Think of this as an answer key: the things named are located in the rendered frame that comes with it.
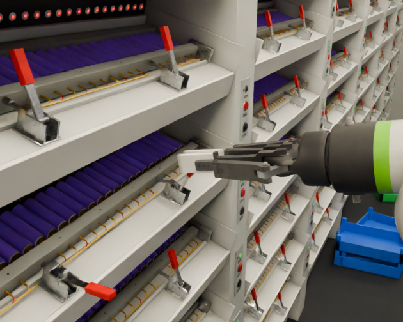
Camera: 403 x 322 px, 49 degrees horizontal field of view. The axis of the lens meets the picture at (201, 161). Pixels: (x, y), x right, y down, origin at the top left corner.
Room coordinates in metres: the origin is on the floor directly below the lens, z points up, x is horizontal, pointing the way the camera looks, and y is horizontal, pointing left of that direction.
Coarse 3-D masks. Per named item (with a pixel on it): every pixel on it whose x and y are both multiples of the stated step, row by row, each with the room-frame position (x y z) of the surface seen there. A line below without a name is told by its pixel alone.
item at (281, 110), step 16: (272, 80) 1.38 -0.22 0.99; (288, 80) 1.43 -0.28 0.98; (304, 80) 1.45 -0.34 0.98; (320, 80) 1.44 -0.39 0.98; (256, 96) 1.20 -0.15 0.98; (272, 96) 1.22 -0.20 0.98; (288, 96) 1.34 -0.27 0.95; (304, 96) 1.38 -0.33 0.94; (256, 112) 1.12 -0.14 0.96; (272, 112) 1.15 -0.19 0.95; (288, 112) 1.20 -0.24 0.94; (304, 112) 1.30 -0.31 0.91; (256, 128) 1.04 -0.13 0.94; (272, 128) 1.04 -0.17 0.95; (288, 128) 1.18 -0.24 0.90
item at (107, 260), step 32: (160, 128) 0.89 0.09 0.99; (192, 128) 0.86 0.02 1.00; (192, 192) 0.70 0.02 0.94; (128, 224) 0.58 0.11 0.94; (160, 224) 0.59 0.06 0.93; (96, 256) 0.50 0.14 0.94; (128, 256) 0.51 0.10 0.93; (0, 320) 0.38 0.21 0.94; (32, 320) 0.38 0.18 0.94; (64, 320) 0.41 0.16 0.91
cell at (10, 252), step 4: (0, 240) 0.46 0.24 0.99; (0, 244) 0.46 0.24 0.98; (4, 244) 0.46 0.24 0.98; (8, 244) 0.46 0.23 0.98; (0, 248) 0.45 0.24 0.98; (4, 248) 0.45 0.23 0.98; (8, 248) 0.46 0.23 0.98; (12, 248) 0.46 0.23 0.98; (0, 252) 0.45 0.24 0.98; (4, 252) 0.45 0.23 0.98; (8, 252) 0.45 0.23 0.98; (12, 252) 0.45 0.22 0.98; (16, 252) 0.45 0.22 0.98; (0, 256) 0.45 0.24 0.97; (4, 256) 0.45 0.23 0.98; (8, 256) 0.45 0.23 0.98; (12, 256) 0.45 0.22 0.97; (8, 260) 0.44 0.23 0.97
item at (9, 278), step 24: (192, 144) 0.82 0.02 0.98; (168, 168) 0.72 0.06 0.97; (120, 192) 0.61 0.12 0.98; (144, 192) 0.66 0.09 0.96; (96, 216) 0.55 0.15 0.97; (48, 240) 0.48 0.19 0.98; (72, 240) 0.50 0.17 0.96; (24, 264) 0.43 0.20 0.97; (0, 288) 0.39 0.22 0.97; (0, 312) 0.38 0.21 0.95
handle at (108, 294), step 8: (64, 272) 0.43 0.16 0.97; (64, 280) 0.42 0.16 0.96; (72, 280) 0.42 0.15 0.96; (80, 280) 0.42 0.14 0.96; (80, 288) 0.41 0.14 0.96; (88, 288) 0.41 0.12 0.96; (96, 288) 0.41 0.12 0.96; (104, 288) 0.40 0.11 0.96; (104, 296) 0.39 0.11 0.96; (112, 296) 0.40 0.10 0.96
